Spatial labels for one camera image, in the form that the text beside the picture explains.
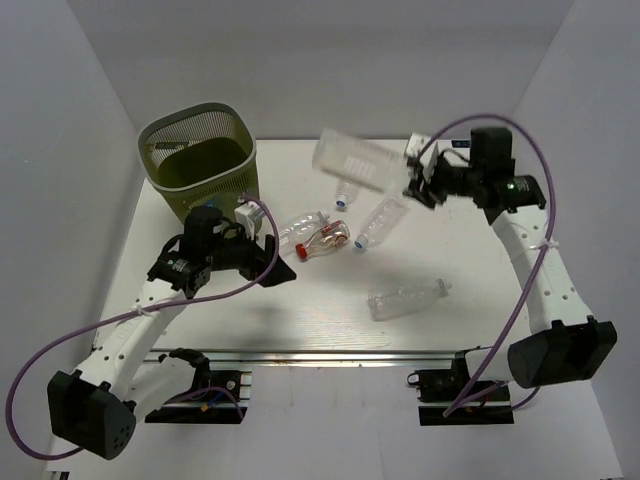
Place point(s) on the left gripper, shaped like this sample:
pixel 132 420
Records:
pixel 258 258

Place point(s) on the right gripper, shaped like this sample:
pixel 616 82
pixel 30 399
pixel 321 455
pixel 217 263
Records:
pixel 415 191

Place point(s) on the red cap clear bottle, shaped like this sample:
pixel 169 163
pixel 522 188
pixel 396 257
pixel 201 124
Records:
pixel 324 241

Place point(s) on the large clear labelled bottle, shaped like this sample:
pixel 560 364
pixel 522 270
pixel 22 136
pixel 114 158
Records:
pixel 360 162

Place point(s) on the clear crushed bottle front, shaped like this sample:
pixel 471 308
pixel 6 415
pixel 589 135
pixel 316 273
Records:
pixel 388 302

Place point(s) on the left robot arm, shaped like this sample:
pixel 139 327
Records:
pixel 97 406

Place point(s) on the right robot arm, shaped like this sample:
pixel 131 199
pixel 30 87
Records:
pixel 566 342

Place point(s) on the olive green mesh bin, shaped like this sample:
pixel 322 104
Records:
pixel 203 155

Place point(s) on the clear bottle blue cap middle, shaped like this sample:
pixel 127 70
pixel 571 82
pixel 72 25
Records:
pixel 381 222

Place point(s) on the clear bottle blue cap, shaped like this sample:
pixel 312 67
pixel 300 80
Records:
pixel 381 222
pixel 346 194

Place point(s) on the crushed clear bottle white cap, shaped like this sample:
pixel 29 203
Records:
pixel 300 228

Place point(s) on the blue label sticker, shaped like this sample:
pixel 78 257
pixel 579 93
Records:
pixel 461 144

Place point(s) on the clear bottle blue cap back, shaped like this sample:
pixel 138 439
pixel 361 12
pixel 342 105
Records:
pixel 346 194

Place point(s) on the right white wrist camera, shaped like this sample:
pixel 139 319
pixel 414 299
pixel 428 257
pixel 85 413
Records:
pixel 421 154

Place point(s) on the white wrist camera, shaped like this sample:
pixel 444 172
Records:
pixel 249 215
pixel 421 154

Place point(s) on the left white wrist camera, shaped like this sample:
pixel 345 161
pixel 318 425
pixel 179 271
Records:
pixel 249 215

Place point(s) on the aluminium front rail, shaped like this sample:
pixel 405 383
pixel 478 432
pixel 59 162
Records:
pixel 245 359

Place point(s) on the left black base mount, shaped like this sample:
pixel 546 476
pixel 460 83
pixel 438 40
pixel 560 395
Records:
pixel 218 395

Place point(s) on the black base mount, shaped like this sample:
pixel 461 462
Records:
pixel 218 395
pixel 437 389

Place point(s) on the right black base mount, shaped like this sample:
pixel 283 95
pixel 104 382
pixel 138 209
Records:
pixel 437 389

